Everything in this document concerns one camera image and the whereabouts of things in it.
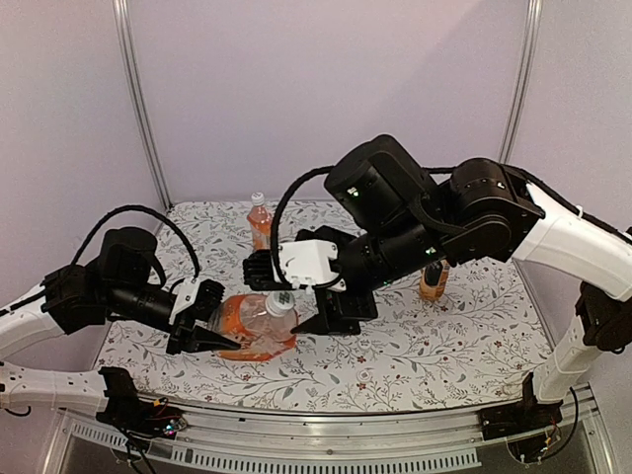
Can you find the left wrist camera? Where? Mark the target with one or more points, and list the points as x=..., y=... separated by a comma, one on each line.
x=197, y=298

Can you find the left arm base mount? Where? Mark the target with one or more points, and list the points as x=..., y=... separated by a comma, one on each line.
x=126, y=411

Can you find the right aluminium frame post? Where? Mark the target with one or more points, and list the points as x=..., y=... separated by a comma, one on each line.
x=525, y=64

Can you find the orange bottle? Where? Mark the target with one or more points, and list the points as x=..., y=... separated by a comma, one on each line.
x=244, y=319
x=260, y=220

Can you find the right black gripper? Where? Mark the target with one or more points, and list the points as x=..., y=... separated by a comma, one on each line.
x=337, y=315

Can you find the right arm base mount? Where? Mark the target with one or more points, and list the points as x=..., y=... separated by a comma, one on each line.
x=522, y=416

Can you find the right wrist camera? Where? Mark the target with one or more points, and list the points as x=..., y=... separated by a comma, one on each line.
x=310, y=262

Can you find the dark label tea bottle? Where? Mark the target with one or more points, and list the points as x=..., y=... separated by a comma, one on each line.
x=433, y=280

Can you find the aluminium frame post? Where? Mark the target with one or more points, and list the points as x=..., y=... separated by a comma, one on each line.
x=134, y=84
x=525, y=64

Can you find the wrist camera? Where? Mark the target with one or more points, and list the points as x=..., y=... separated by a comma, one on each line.
x=197, y=298
x=310, y=262

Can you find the floral table mat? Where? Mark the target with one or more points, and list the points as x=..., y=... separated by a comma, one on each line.
x=473, y=346

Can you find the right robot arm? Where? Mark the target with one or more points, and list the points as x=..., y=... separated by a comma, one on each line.
x=481, y=209

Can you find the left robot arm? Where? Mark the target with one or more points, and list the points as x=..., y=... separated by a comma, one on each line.
x=125, y=282

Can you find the left aluminium frame post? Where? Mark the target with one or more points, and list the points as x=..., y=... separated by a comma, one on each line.
x=134, y=84

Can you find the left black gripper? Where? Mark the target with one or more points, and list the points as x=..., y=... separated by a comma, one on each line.
x=198, y=340

